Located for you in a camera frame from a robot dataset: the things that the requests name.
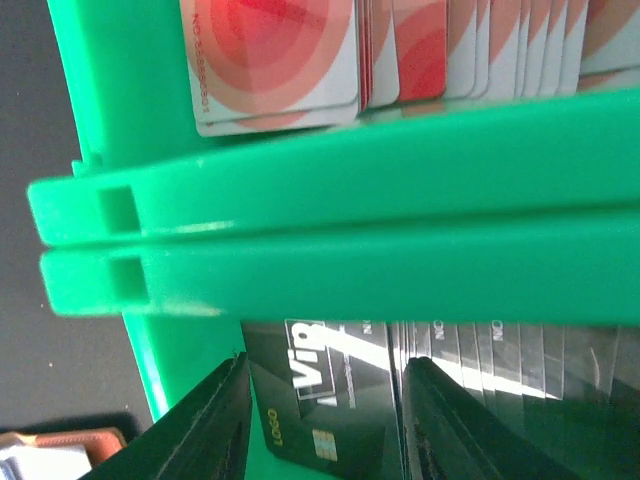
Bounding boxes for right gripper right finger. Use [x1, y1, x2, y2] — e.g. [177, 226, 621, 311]
[402, 357, 578, 479]

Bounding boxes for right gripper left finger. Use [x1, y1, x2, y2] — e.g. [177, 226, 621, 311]
[89, 352, 252, 480]

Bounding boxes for brown leather card holder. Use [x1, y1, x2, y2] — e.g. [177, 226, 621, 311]
[1, 428, 127, 479]

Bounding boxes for black VIP credit card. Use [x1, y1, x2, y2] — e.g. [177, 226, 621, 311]
[241, 319, 404, 479]

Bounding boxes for black cards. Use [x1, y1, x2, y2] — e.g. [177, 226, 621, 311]
[389, 320, 639, 479]

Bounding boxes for red white cards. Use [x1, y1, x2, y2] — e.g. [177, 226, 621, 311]
[180, 1, 639, 136]

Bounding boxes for green middle bin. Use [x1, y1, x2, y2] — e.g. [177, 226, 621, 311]
[40, 202, 639, 405]

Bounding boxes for green bin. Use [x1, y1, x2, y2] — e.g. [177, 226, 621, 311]
[27, 1, 639, 249]
[40, 202, 639, 405]

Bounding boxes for green upper bin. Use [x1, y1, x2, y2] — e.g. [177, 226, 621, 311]
[27, 1, 639, 249]

